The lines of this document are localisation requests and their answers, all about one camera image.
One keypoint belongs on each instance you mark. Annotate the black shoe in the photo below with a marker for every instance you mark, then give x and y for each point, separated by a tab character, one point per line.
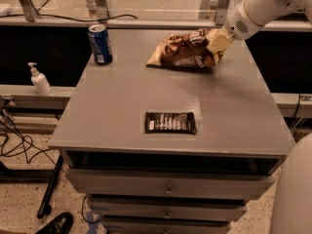
61	224

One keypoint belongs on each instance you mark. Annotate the grey drawer cabinet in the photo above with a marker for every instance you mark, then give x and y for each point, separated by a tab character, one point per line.
162	151

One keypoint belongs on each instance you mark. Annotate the black table leg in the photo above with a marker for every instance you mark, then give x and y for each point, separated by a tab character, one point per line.
45	208

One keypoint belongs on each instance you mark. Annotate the black rxbar chocolate bar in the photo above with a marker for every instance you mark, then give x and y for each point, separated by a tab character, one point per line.
169	122

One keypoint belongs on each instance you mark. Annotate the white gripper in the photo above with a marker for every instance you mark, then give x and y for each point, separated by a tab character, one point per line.
239	22

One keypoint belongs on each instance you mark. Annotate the metal railing frame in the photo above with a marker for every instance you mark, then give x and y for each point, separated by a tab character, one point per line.
194	11

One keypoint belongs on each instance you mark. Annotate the white pump bottle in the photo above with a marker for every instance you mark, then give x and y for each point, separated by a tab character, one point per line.
39	80

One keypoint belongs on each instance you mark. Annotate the brown chip bag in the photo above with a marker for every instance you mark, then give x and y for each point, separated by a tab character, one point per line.
189	50

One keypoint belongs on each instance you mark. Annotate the blue soda can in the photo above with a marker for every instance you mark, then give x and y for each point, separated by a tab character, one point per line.
100	44

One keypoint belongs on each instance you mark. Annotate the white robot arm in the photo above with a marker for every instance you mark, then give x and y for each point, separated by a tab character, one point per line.
278	8

